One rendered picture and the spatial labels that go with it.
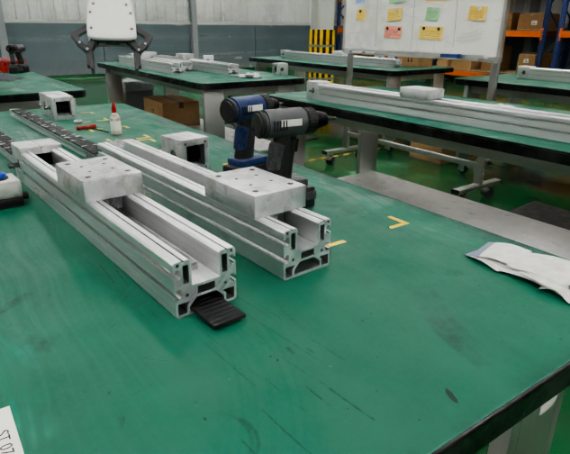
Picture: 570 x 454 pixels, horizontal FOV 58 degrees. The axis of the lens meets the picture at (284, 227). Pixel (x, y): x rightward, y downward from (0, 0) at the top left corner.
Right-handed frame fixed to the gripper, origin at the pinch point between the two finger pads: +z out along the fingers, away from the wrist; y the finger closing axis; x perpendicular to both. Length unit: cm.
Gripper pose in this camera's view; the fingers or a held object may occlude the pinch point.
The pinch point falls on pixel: (114, 68)
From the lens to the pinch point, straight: 123.6
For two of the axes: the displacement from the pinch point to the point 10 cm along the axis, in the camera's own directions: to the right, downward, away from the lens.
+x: -2.7, 0.6, 9.6
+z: 0.9, 9.9, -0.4
